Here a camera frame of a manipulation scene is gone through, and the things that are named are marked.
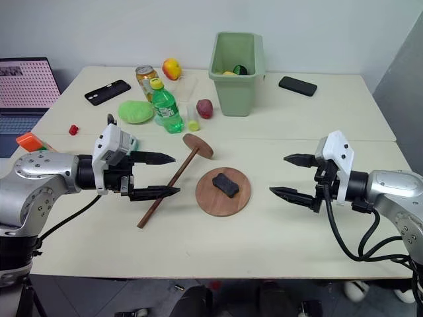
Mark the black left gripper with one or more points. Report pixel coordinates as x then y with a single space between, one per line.
115 178

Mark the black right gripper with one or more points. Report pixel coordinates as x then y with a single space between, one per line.
327 185

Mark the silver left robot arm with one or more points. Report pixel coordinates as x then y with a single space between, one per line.
43 175

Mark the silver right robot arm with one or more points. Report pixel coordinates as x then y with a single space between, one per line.
390 191

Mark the brown wooden stick with disc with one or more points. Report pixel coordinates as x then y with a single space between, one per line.
180 173

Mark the green plastic bottle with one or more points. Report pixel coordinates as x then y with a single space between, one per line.
167 110

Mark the round wooden base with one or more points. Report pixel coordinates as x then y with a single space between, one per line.
215 203

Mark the clear tube with yellow cap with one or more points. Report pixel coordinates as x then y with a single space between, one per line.
193 120

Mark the black sponge block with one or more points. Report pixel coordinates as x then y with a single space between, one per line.
225 185

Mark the black smartphone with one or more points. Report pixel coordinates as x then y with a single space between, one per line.
297 86

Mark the small red block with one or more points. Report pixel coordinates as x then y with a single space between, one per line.
73 129

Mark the black phone case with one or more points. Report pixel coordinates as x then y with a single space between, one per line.
107 92

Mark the yellow drink can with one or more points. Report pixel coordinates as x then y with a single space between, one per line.
143 77

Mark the green plastic bin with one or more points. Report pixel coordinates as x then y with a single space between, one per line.
236 95

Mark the red and yellow toy apple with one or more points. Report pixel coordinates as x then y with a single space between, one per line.
172 68

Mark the black and green item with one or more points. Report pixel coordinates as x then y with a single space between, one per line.
240 69

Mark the yellow item in bin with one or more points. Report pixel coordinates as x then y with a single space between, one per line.
228 73

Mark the white rounded object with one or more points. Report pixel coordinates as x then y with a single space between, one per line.
356 290
404 295

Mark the orange block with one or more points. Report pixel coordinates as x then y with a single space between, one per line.
29 141

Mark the dark rounded shape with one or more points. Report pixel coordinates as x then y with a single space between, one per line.
193 302

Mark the grey partition panel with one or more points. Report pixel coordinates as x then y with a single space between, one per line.
400 92

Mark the laptop computer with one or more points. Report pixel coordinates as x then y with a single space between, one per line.
23 89

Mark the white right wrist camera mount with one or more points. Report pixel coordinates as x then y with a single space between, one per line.
337 148

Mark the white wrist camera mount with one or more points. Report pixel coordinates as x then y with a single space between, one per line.
337 148
105 140

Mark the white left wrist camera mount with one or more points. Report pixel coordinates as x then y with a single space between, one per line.
105 140

